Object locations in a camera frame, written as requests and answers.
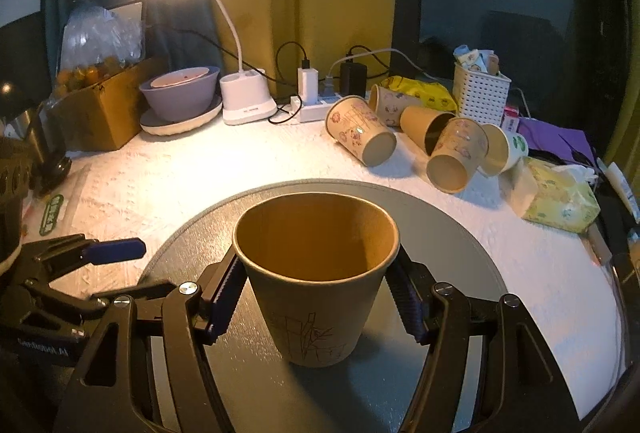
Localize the brown paper cup with drawing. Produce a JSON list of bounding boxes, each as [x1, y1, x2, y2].
[[232, 192, 400, 368]]

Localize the white paper cup green print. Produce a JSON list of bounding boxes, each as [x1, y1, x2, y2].
[[480, 124, 529, 178]]

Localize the paper cup with animal print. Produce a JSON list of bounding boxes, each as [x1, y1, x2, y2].
[[426, 117, 488, 194]]

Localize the plain brown paper cup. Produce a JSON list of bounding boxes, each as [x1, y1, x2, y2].
[[400, 106, 454, 156]]

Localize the paper cup lying behind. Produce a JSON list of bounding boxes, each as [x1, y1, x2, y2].
[[369, 84, 422, 128]]

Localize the paper cup with cartoon print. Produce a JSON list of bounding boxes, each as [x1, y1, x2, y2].
[[326, 95, 397, 168]]

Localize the round grey mat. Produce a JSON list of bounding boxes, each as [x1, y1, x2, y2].
[[141, 179, 506, 432]]

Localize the yellow tissue pack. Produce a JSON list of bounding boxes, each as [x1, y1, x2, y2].
[[503, 157, 600, 234]]

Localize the green label sticker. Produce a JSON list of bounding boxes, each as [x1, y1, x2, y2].
[[39, 194, 65, 237]]

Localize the white tube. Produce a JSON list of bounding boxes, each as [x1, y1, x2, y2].
[[605, 162, 640, 223]]

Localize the purple cloth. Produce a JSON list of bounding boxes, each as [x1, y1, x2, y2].
[[518, 118, 596, 167]]

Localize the black metal flask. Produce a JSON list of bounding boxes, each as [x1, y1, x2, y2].
[[10, 107, 72, 196]]

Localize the white scalloped plate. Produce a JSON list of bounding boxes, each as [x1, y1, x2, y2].
[[139, 94, 225, 138]]

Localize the cardboard box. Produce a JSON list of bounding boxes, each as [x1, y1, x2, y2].
[[49, 56, 168, 152]]

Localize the white perforated plastic basket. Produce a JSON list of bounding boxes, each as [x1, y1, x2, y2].
[[452, 65, 511, 126]]

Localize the yellow snack bag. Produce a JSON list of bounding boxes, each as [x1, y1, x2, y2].
[[381, 76, 458, 114]]

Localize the grey bowl with lid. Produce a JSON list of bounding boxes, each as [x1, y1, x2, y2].
[[139, 66, 220, 122]]

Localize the white desk lamp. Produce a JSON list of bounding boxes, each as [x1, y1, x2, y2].
[[143, 0, 279, 127]]

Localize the white power strip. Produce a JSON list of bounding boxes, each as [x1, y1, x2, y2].
[[290, 94, 342, 123]]

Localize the black power adapter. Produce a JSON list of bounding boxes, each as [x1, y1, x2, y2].
[[340, 60, 368, 97]]

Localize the clear plastic bag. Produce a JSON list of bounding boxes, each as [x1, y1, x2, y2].
[[52, 0, 145, 100]]

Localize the white USB charger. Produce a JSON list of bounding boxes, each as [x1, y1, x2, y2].
[[297, 58, 319, 105]]

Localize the white cable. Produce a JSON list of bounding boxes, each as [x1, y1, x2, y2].
[[325, 46, 442, 94]]

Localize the black cable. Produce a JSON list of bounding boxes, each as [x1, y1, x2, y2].
[[150, 24, 309, 126]]

